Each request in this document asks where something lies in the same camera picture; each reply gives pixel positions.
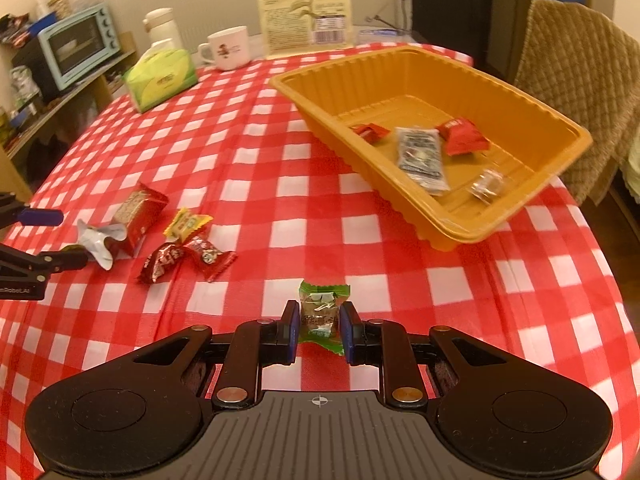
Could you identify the small red candy in tray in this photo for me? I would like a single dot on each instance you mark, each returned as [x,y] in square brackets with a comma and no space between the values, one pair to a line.
[371,133]

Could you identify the orange plastic tray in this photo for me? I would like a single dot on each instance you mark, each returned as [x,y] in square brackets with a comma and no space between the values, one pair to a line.
[357,106]

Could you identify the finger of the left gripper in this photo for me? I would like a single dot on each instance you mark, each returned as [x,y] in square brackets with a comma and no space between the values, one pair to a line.
[55,261]
[40,217]

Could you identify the yellow wrapped candy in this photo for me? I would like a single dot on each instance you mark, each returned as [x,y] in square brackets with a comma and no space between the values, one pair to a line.
[184,224]

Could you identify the red white checkered tablecloth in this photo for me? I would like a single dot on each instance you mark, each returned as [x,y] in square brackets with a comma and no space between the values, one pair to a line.
[289,208]

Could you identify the quilted beige chair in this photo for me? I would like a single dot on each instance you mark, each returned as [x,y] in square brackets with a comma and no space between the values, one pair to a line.
[583,65]

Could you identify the red snack packet in tray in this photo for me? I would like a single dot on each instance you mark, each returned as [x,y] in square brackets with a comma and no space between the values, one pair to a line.
[462,137]

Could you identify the white ceramic mug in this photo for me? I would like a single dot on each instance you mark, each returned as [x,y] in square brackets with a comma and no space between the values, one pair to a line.
[228,49]

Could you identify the green tissue box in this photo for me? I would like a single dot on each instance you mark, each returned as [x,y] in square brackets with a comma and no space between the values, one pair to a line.
[163,71]

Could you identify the sunflower seed bag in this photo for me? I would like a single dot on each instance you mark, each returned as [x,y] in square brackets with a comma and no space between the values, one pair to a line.
[293,27]

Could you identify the light blue toaster oven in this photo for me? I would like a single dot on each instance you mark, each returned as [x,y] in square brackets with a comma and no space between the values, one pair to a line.
[65,52]

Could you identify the dark red candy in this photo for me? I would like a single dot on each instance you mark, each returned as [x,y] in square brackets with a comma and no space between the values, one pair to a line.
[160,262]
[210,260]

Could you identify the green snack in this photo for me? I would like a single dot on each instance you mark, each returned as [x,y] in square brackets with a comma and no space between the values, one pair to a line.
[319,314]

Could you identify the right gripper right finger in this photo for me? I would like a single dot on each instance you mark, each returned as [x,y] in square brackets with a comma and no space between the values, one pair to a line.
[386,346]

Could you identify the large red snack packet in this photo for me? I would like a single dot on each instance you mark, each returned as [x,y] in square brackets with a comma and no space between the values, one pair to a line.
[129,224]

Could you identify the grey snack packet in tray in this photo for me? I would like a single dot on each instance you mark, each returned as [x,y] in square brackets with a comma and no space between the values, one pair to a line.
[420,158]

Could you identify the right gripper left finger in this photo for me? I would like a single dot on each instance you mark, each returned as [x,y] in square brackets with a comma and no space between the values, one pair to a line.
[253,346]

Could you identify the clear wrapped candy in tray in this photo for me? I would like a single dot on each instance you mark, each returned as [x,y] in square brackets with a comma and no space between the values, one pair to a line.
[489,186]

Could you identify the wooden shelf unit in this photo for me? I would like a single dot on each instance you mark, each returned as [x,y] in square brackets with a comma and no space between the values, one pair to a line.
[63,117]

